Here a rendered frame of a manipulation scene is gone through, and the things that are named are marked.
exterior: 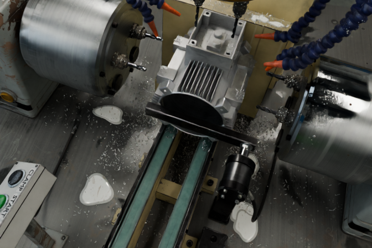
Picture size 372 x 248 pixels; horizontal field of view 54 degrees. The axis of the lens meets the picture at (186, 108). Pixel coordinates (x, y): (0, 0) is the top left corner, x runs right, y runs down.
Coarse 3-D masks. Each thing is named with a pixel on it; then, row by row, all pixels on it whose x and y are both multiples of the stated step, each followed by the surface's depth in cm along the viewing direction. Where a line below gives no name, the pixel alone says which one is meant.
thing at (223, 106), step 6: (192, 30) 86; (246, 42) 84; (240, 48) 84; (246, 48) 84; (162, 84) 77; (168, 84) 76; (174, 84) 77; (162, 90) 77; (168, 90) 76; (216, 102) 76; (222, 102) 74; (228, 102) 76; (216, 108) 75; (222, 108) 75; (228, 108) 75; (162, 120) 87; (210, 138) 86
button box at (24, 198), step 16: (32, 176) 64; (48, 176) 67; (0, 192) 65; (16, 192) 63; (32, 192) 64; (48, 192) 67; (16, 208) 61; (32, 208) 64; (0, 224) 59; (16, 224) 61; (0, 240) 59; (16, 240) 61
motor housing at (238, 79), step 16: (176, 64) 83; (176, 80) 79; (192, 80) 77; (208, 80) 75; (224, 80) 79; (240, 80) 81; (160, 96) 80; (176, 96) 89; (192, 96) 93; (208, 96) 74; (224, 96) 78; (192, 112) 90; (208, 112) 90
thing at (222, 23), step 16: (208, 16) 81; (224, 16) 81; (192, 32) 77; (208, 32) 82; (224, 32) 82; (240, 32) 81; (192, 48) 76; (208, 48) 79; (224, 48) 80; (192, 64) 80; (208, 64) 78; (224, 64) 76
